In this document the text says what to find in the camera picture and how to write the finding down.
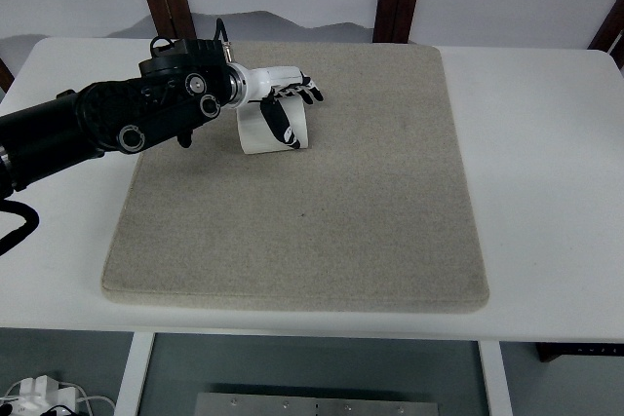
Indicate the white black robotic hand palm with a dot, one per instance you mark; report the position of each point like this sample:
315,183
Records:
255,84

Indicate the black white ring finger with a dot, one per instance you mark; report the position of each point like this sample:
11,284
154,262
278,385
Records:
314,85

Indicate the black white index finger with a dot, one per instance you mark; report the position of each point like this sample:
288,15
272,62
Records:
305,96

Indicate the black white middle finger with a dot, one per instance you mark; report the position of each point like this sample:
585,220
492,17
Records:
314,92

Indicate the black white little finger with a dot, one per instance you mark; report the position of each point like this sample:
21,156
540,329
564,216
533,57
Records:
303,82

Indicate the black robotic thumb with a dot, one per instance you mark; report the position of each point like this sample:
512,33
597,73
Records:
278,122

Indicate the white ribbed cup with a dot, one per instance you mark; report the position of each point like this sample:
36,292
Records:
254,134

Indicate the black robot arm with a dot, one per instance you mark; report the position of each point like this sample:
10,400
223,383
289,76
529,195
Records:
184,85

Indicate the beige square foam mat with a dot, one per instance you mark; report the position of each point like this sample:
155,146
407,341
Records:
373,216

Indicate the dark brown furniture corner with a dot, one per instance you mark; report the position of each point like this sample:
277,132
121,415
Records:
548,351

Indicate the white power strip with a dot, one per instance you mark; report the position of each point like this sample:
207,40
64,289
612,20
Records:
42,395

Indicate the dark wooden frame right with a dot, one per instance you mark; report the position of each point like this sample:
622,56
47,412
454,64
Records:
609,37

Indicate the grey metal base plate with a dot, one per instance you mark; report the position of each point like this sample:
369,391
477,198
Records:
247,404

